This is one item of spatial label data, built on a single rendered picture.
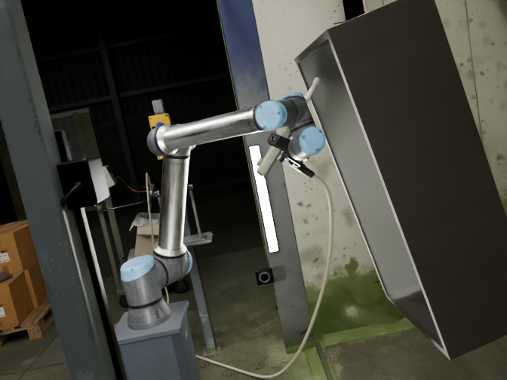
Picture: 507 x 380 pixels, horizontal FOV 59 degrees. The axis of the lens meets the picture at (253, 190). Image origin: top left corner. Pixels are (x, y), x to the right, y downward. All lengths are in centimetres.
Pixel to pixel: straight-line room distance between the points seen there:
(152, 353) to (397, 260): 118
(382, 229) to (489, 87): 114
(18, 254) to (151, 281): 266
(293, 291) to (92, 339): 211
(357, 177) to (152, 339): 114
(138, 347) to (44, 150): 144
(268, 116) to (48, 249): 91
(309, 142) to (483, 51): 161
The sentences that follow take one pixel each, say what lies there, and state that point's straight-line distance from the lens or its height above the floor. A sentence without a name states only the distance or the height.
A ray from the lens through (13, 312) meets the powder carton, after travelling 429.
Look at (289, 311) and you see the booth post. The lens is 279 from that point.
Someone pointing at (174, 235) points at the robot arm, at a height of 98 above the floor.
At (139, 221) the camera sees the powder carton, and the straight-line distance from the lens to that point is 414.
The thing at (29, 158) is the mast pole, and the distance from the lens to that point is 68.
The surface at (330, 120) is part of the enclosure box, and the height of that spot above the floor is 134.
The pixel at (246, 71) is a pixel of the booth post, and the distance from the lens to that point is 257.
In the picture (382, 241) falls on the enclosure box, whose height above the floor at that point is 74.
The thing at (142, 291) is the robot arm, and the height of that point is 80.
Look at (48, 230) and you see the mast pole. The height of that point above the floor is 130.
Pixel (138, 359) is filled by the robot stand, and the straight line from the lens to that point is 204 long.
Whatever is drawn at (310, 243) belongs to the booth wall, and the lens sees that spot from 268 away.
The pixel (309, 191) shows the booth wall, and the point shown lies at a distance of 262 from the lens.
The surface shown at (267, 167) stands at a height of 121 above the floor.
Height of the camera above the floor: 139
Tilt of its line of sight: 8 degrees down
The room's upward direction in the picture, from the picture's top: 11 degrees counter-clockwise
